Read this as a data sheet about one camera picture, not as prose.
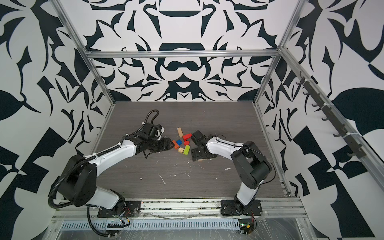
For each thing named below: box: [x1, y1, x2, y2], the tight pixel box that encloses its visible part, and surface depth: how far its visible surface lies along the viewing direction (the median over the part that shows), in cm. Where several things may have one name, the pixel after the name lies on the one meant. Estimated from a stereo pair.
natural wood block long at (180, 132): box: [177, 127, 184, 138], surface depth 104 cm
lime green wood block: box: [183, 145, 191, 155], surface depth 96 cm
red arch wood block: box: [182, 133, 193, 142], surface depth 101 cm
